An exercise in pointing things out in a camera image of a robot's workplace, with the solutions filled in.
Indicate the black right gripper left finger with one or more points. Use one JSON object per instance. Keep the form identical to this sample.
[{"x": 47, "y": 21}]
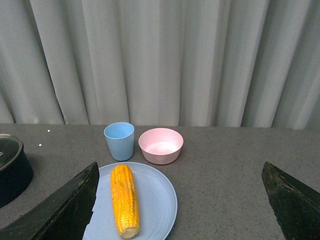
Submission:
[{"x": 64, "y": 215}]

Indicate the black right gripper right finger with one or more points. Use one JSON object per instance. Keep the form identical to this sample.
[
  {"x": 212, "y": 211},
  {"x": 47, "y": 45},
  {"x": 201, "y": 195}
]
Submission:
[{"x": 296, "y": 206}]

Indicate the yellow corn cob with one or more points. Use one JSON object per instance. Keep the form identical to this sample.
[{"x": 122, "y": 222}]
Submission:
[{"x": 124, "y": 196}]

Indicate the glass pot lid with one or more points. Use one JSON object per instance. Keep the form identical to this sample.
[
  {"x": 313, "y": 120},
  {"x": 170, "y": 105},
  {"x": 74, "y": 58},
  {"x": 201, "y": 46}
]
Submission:
[{"x": 10, "y": 149}]

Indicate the dark blue saucepan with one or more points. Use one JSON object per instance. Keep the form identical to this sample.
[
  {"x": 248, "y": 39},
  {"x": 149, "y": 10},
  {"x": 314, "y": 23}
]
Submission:
[{"x": 15, "y": 178}]

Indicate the light blue plate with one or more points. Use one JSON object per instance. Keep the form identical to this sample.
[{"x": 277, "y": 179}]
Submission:
[{"x": 157, "y": 199}]

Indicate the light blue cup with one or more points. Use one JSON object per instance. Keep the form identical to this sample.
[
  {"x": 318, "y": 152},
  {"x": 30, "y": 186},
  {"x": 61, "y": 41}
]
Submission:
[{"x": 120, "y": 140}]

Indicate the pink bowl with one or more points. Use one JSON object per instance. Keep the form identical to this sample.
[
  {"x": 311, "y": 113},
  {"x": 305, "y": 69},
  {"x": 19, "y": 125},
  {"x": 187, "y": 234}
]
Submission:
[{"x": 161, "y": 146}]

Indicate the white curtain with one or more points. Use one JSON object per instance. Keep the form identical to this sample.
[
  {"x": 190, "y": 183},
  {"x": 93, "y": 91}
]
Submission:
[{"x": 222, "y": 63}]

